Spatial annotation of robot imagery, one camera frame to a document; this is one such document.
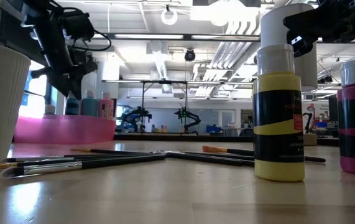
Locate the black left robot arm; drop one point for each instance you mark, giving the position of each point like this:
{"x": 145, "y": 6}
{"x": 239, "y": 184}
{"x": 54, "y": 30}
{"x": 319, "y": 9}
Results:
{"x": 56, "y": 18}

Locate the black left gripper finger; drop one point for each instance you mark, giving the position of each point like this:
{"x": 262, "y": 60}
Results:
{"x": 77, "y": 85}
{"x": 61, "y": 85}

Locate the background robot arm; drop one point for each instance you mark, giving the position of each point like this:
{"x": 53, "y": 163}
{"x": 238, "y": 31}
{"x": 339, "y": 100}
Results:
{"x": 192, "y": 119}
{"x": 136, "y": 115}

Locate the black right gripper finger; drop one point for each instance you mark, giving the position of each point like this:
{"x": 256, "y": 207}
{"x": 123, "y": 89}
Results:
{"x": 303, "y": 22}

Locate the pink plastic tray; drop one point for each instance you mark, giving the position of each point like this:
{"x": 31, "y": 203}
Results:
{"x": 65, "y": 130}

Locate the black ceiling camera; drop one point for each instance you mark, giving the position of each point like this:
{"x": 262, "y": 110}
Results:
{"x": 190, "y": 55}

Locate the background black rig frame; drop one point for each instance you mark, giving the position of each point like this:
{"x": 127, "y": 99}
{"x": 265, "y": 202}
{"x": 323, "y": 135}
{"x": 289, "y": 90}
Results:
{"x": 164, "y": 82}

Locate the large pink paint bottle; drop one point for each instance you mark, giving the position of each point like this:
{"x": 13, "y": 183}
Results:
{"x": 106, "y": 109}

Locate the large teal paint bottle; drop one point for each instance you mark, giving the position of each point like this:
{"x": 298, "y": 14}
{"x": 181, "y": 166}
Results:
{"x": 89, "y": 107}

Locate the small yellow paint bottle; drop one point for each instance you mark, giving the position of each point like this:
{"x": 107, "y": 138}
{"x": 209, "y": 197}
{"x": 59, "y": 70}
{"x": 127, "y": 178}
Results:
{"x": 278, "y": 124}

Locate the small light blue paint bottle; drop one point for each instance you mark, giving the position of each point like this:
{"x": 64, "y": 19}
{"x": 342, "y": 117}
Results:
{"x": 72, "y": 107}

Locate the white ribbed cup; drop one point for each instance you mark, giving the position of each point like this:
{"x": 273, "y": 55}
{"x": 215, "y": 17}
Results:
{"x": 0, "y": 102}

